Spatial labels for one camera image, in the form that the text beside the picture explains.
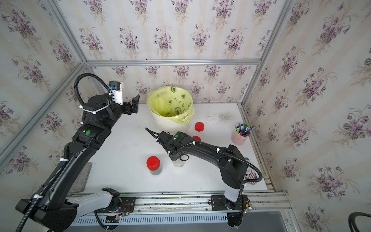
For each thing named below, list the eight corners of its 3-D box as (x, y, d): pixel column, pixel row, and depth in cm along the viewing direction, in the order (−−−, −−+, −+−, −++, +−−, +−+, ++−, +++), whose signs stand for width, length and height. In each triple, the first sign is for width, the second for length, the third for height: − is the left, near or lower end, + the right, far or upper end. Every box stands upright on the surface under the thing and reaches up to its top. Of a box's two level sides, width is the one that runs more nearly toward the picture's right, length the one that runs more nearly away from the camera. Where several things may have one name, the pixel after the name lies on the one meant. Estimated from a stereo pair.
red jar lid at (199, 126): (195, 131, 105) (195, 130, 103) (194, 123, 110) (194, 121, 108) (204, 131, 105) (204, 130, 103) (203, 123, 110) (203, 122, 108)
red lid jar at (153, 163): (150, 174, 85) (145, 166, 75) (151, 164, 88) (147, 155, 79) (161, 174, 85) (158, 166, 75) (162, 164, 88) (159, 155, 79)
